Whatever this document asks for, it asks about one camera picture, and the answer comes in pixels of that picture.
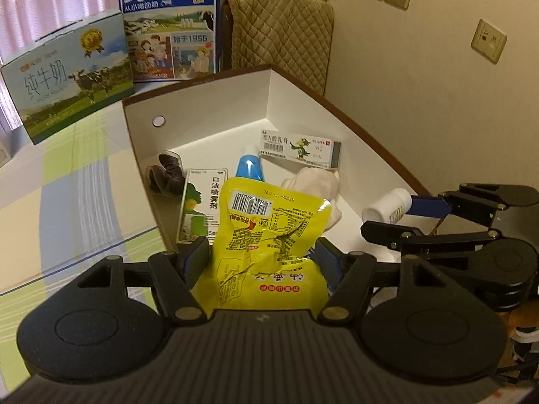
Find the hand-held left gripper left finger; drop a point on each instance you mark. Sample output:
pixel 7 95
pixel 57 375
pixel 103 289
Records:
pixel 198 252

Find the white capped small bottle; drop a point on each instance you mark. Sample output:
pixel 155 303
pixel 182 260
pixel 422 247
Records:
pixel 385 206

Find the blue milk carton box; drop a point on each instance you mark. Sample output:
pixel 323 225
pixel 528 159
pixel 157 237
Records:
pixel 168 29

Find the dark velvet scrunchie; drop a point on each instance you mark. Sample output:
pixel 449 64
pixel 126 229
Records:
pixel 168 176

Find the blue white tube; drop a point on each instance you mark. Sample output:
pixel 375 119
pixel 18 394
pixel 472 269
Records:
pixel 248 168

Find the quilted beige chair cover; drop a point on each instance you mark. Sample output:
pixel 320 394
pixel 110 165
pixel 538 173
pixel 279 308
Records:
pixel 282 38

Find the green milk carton box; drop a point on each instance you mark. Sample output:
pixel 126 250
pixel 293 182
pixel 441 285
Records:
pixel 63 88

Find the green white spray box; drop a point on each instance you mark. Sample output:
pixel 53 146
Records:
pixel 202 202

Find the white sock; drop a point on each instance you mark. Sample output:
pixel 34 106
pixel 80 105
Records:
pixel 311 183

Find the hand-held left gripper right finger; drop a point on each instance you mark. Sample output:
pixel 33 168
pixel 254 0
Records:
pixel 326 256

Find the pink curtain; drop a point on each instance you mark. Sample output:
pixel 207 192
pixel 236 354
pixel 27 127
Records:
pixel 42 0

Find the brown cardboard box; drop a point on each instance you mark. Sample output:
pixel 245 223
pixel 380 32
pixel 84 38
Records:
pixel 210 105

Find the yellow red snack packet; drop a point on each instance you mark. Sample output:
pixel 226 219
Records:
pixel 261 240

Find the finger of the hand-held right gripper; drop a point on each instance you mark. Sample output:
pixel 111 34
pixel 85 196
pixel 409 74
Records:
pixel 379 229
pixel 427 206

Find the white data wall socket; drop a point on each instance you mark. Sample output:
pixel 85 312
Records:
pixel 488 41

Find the white ointment box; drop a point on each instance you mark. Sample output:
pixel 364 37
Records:
pixel 294 147

